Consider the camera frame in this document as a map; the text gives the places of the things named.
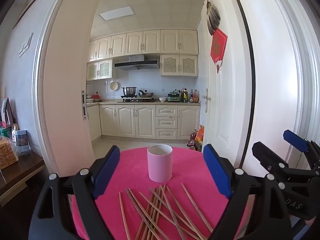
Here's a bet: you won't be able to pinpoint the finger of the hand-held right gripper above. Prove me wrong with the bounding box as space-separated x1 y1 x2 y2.
283 129 320 175
252 141 314 183

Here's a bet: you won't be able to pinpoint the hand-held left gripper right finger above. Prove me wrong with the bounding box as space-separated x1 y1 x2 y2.
203 144 292 240

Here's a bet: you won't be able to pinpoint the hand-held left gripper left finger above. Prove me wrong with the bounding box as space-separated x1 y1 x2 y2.
29 145 121 240

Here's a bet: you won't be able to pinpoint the pink cylindrical cup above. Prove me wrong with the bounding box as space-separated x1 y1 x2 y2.
147 144 173 183

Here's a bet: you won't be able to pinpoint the pile of wooden chopsticks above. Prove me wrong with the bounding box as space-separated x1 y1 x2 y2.
118 183 214 240

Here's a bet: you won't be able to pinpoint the round pink table mat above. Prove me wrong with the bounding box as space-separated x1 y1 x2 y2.
71 147 248 240

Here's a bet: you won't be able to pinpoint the orange snack packet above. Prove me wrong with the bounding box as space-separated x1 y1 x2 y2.
195 127 205 143

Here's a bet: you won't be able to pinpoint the cream lower kitchen cabinets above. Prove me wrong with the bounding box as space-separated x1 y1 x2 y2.
86 104 201 141

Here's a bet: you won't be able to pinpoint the black gas stove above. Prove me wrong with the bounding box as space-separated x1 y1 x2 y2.
117 96 157 103

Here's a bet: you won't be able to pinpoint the steel cooking pot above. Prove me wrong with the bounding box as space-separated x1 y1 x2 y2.
122 86 137 97

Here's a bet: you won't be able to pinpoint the green electric cooker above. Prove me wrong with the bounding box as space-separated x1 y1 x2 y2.
167 91 182 103

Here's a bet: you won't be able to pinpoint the dark wooden sideboard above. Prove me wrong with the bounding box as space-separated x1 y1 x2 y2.
0 152 46 207

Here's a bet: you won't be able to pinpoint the clear storage jar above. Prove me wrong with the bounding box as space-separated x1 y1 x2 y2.
15 129 31 153

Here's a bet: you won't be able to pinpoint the cream sliding door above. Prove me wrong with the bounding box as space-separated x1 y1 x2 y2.
37 0 108 178

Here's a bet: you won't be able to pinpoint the bagged sliced bread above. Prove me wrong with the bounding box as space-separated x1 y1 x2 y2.
0 136 19 170

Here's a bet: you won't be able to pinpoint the cream lattice door cabinet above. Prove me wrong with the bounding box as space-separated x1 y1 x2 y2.
161 54 199 77
87 59 113 81

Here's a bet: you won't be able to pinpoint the steel range hood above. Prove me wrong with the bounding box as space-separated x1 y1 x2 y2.
114 55 160 70

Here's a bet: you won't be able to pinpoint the red paper door poster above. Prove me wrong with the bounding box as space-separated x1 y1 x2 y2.
210 28 228 67

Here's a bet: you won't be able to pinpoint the grey feather fan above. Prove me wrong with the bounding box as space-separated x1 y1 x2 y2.
206 0 221 36

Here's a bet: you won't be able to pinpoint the square ceiling light panel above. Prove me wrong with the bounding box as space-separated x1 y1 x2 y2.
99 6 136 21

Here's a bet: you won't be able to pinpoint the silver door handle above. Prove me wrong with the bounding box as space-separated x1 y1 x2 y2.
202 88 209 113

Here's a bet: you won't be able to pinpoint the cream upper wall cabinets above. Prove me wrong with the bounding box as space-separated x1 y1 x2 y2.
88 29 199 62

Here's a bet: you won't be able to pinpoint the framed wall picture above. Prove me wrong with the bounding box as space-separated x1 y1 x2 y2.
12 0 52 30

